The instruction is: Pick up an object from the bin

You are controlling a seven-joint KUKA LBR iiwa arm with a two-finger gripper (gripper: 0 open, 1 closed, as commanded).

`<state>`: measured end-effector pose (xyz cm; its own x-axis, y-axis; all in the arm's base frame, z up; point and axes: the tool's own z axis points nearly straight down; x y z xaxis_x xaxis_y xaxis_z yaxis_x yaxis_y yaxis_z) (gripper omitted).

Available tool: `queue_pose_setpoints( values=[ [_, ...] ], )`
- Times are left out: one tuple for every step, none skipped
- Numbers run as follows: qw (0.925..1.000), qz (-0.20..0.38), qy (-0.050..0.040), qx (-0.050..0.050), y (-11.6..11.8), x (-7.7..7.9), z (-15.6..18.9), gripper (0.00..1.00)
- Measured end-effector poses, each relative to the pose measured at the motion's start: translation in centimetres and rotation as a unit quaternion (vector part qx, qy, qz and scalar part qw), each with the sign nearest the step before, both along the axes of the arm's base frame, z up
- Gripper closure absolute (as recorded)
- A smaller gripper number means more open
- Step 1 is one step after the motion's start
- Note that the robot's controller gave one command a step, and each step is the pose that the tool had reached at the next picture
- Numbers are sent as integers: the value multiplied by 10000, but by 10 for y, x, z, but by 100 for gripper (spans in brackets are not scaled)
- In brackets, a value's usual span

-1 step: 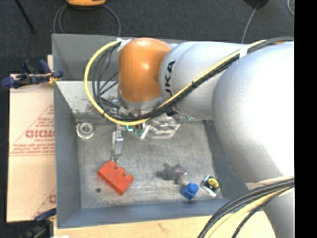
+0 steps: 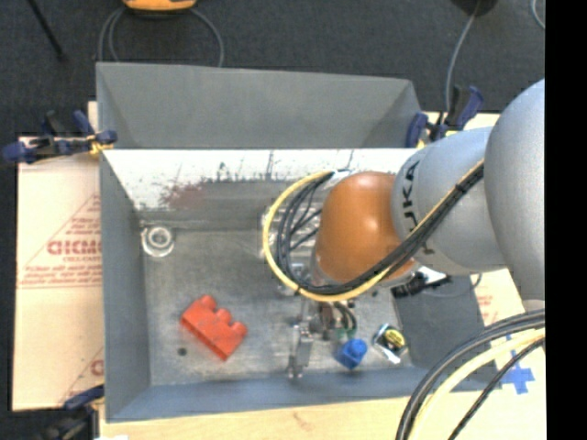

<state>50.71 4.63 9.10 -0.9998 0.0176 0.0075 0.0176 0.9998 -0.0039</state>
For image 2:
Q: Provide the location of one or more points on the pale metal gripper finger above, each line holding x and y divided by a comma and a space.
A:
293, 355
306, 348

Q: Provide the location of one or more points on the blue toy brick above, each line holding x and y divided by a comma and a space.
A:
352, 353

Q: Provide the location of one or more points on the yellow and chrome tape measure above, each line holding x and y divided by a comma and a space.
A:
390, 343

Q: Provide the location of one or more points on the red toy brick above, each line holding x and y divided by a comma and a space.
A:
213, 326

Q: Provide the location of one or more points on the grey metal bin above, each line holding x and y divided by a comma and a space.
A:
220, 273

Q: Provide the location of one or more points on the black cylinder on white bracket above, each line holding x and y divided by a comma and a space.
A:
415, 286

